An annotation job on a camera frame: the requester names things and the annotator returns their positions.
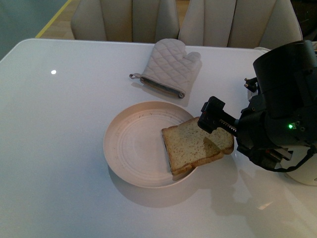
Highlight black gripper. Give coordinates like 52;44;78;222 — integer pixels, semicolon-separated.
198;95;317;171

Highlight grey quilted oven mitt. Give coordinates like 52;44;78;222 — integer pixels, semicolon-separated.
129;39;201;99

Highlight left beige chair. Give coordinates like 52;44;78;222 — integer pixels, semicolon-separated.
71;0;180;43

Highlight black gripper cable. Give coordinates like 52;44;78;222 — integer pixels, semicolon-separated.
244;76;317;173

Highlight white silver toaster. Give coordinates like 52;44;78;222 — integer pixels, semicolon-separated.
281;146;317;186

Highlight slice of toast bread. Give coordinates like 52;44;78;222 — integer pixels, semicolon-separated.
161;117;234;176

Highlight beige chair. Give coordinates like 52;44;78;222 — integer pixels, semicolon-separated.
71;0;180;43
178;0;303;49

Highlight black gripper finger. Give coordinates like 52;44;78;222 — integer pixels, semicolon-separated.
162;135;172;173

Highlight beige round plate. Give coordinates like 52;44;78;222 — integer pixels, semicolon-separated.
103;101;195;188

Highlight right beige chair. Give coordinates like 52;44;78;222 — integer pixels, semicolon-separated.
178;0;303;49

